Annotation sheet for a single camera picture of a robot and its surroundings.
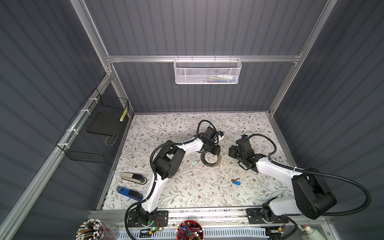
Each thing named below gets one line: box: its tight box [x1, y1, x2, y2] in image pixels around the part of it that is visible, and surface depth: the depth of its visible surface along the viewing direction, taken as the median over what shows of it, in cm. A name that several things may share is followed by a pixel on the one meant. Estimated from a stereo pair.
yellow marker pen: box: [119, 107, 128, 122], surface depth 82 cm
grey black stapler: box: [120, 172, 148, 185], surface depth 86 cm
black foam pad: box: [87, 112, 123, 136], surface depth 78 cm
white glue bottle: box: [301, 224, 326, 240], surface depth 65 cm
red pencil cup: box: [175, 220, 205, 240], surface depth 61 cm
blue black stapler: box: [116, 186, 144, 201], surface depth 80 cm
